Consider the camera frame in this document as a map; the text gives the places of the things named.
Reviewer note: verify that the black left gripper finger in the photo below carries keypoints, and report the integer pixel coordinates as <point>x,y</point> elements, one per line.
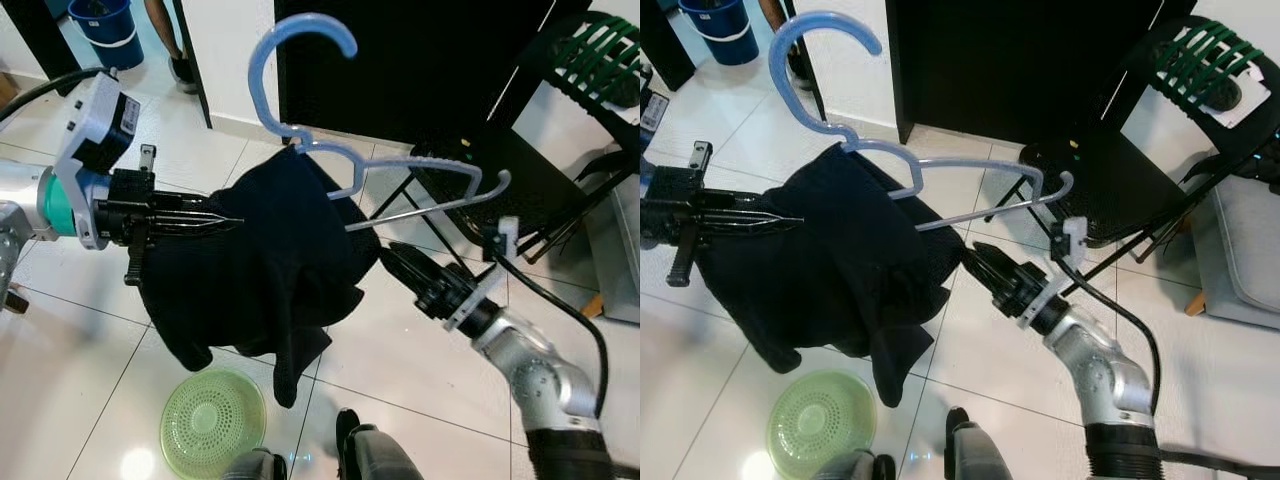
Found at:
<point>745,212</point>
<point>185,229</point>
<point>740,229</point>
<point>190,212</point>

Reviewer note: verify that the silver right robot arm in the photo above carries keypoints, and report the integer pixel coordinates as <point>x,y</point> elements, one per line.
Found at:
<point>540,370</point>
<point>1100,370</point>

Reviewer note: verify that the black cabinet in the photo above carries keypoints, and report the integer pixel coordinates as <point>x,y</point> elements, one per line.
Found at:
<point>400,60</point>
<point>1000,60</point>

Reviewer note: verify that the grey robot left leg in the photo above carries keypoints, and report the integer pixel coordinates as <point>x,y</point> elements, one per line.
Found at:
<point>855,468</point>
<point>255,465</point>

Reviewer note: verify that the dark navy shirt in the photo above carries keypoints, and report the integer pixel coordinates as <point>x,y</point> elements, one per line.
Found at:
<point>820,260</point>
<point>250,260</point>

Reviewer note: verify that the grey cushioned seat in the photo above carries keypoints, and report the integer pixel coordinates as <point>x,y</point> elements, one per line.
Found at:
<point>1245,250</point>
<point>615,250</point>

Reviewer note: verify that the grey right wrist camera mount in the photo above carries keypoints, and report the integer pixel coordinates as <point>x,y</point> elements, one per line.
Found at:
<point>507,232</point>
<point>1073,235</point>

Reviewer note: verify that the green perforated laundry basket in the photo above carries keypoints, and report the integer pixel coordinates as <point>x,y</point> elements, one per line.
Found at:
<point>212,425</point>
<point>822,425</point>

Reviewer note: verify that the blue bucket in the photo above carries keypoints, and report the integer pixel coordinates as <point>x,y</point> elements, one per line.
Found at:
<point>100,30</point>
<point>720,25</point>

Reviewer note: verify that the person leg with shoe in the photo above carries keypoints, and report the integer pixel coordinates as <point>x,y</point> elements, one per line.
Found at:
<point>160,15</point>
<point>775,12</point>

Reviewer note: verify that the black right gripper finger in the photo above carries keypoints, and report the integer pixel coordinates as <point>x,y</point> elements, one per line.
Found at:
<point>420,270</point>
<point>405,278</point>
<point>1003,268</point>
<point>988,275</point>

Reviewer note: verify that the grey robot leg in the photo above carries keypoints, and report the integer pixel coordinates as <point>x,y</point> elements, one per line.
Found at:
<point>255,465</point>
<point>375,450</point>
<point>855,468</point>
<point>975,450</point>

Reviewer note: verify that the grey robot right leg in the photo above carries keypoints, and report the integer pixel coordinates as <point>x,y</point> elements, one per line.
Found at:
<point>375,450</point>
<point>975,450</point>

